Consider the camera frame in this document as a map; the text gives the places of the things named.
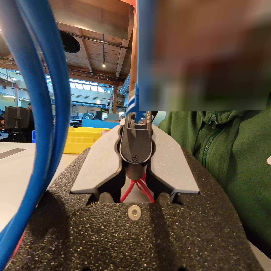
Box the black round fan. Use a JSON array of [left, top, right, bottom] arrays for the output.
[[59, 30, 81, 53]]

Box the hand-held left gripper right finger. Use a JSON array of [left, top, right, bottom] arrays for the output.
[[147, 125, 201, 202]]

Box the black computer monitor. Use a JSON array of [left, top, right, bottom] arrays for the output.
[[4, 106, 32, 128]]

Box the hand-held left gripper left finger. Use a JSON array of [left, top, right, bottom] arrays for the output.
[[70, 124, 126, 202]]

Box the silver ventilation duct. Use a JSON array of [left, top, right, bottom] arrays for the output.
[[120, 72, 130, 96]]

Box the person's green hoodie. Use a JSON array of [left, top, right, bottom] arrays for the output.
[[158, 110, 271, 252]]

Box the teal panel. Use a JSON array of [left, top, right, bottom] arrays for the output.
[[81, 118, 121, 128]]

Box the red ethernet cable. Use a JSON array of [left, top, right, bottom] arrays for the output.
[[120, 172, 155, 204]]

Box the wooden support post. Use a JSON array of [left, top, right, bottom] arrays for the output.
[[129, 0, 139, 93]]

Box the blue ethernet cable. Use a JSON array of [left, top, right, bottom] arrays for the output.
[[0, 0, 148, 270]]

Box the black ethernet port adapter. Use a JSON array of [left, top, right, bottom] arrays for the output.
[[120, 110, 154, 180]]

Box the yellow storage bin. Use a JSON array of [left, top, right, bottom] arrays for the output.
[[63, 126, 112, 154]]

